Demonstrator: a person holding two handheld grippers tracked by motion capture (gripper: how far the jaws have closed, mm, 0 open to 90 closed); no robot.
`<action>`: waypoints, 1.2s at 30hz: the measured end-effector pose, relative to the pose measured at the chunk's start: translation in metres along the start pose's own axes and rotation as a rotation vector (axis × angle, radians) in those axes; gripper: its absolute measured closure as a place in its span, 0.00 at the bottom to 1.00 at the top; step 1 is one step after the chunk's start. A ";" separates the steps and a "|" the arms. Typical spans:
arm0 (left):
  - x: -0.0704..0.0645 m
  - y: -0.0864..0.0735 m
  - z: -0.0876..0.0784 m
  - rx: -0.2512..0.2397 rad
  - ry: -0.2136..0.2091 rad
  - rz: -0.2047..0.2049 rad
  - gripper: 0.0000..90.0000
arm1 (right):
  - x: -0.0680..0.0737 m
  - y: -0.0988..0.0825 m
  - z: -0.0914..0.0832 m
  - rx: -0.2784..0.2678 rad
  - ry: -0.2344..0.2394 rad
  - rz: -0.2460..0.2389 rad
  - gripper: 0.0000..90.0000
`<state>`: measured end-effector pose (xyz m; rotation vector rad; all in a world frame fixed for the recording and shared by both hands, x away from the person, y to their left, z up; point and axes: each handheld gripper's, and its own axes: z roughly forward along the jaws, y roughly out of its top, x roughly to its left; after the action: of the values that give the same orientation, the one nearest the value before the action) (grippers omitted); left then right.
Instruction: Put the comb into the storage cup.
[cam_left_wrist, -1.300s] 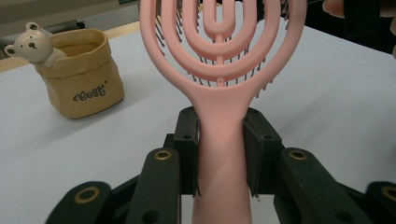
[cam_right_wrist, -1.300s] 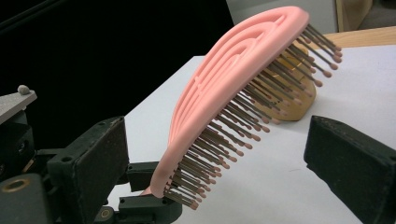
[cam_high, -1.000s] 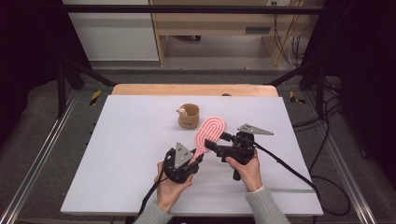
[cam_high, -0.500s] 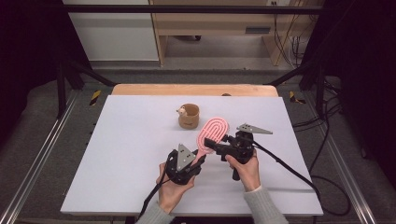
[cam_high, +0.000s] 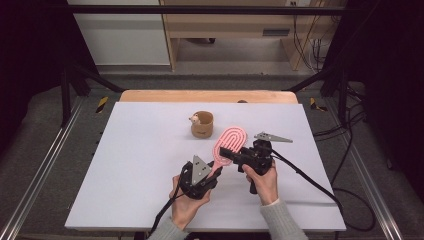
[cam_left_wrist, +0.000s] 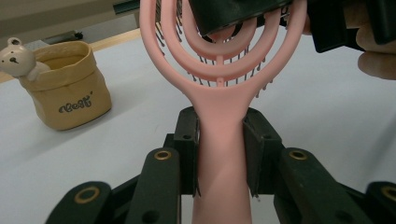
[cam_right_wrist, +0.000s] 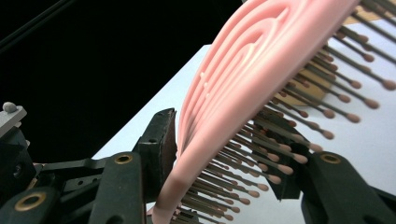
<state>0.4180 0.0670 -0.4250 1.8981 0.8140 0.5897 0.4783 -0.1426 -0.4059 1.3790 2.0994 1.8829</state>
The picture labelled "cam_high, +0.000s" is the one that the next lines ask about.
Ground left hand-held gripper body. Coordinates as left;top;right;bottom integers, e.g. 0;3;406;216
179;154;220;200

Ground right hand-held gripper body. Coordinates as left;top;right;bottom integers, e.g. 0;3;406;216
233;131;294;195

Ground pink hairbrush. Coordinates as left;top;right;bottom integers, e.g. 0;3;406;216
211;125;248;175

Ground brown hedgehog cup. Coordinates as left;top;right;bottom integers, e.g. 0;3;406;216
188;110;215;139

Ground person's right hand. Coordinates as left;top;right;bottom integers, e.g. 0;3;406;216
241;159;280;206

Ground person's left hand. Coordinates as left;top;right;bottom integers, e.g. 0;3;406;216
169;174;212;231

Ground wooden table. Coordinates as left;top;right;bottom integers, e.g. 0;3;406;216
119;89;299;104

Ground white table sheet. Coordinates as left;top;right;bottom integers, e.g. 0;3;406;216
64;101;347;233

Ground yellow black floor tape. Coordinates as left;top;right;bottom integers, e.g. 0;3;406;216
95;96;110;114
309;97;328;113

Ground black metal stand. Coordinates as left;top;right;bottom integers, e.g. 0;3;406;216
286;64;351;127
59;59;126;128

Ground light wooden desk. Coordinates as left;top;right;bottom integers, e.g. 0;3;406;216
159;0;334;72

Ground white cabinet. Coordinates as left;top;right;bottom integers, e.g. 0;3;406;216
66;0;171;66

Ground black curtain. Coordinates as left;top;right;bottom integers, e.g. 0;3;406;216
324;0;424;193
0;0;98;151

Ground left hand-held gripper black cable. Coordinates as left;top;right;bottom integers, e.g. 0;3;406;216
148;190;184;236

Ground hand-held gripper black cable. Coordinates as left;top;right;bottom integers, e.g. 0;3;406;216
270;149;377;233
148;190;184;236

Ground right hand-held gripper black cable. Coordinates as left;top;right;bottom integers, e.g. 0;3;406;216
270;149;377;233

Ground black floor cable bundle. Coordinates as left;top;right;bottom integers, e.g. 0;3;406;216
313;84;368;181

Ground silver metal rail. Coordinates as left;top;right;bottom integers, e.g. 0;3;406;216
324;99;406;240
0;96;86;240

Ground hanging wall cables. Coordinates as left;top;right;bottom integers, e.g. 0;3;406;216
292;14;329;73

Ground black horizontal frame bar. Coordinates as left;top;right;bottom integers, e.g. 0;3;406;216
66;4;354;16

